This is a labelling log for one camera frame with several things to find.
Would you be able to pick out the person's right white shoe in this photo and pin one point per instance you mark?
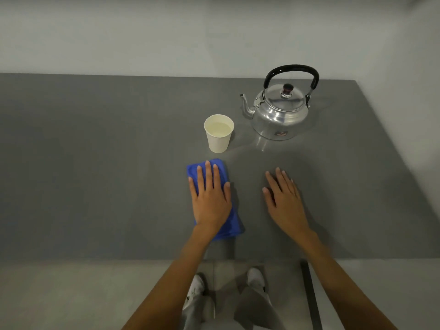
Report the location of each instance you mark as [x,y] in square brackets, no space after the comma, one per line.
[256,280]

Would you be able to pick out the person's left hand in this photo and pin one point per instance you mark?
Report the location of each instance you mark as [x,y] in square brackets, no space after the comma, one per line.
[210,207]

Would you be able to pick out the person's right hand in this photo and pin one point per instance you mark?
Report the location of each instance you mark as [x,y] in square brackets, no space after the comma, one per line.
[287,209]

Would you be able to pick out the person's right middle finger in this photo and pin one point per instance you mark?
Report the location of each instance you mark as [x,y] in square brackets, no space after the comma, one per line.
[282,179]

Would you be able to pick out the person's white shoe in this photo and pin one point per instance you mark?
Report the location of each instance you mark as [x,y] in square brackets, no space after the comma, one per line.
[193,292]
[256,280]

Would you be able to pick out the person's left forearm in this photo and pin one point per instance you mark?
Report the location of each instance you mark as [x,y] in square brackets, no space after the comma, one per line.
[175,281]

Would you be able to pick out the person's left middle finger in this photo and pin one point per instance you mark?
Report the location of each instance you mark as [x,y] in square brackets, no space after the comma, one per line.
[209,175]

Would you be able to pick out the white paper cup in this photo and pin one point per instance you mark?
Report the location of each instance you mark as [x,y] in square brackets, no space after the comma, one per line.
[218,140]

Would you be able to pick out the person's left thumb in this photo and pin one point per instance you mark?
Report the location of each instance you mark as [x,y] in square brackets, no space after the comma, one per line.
[227,192]

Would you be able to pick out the person's right grey trouser leg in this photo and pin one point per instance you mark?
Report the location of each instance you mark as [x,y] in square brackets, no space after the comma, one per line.
[256,311]

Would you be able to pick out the person's left white shoe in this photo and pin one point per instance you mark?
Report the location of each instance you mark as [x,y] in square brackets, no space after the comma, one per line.
[193,292]

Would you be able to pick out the person's right forearm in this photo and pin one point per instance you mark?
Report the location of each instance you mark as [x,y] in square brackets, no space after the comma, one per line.
[340,281]

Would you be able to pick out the black table leg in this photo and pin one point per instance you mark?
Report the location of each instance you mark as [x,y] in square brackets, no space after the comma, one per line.
[311,295]

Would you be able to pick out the person's right little finger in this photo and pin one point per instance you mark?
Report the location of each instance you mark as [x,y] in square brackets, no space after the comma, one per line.
[296,189]

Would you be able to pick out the person's grey trouser leg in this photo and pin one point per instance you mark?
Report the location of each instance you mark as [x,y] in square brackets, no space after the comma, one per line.
[197,316]
[256,311]

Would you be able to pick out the silver kettle lid dark knob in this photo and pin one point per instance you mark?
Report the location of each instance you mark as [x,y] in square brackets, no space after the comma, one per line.
[285,97]

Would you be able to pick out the blue cloth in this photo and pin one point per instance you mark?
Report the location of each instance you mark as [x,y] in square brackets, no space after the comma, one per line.
[234,223]

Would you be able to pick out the person's right thumb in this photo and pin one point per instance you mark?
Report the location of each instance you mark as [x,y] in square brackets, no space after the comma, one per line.
[268,196]

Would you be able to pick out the person's left little finger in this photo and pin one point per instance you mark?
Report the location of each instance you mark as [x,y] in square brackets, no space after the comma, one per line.
[193,187]

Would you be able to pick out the person's left grey trouser leg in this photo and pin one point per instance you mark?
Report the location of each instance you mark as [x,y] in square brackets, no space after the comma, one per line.
[197,316]

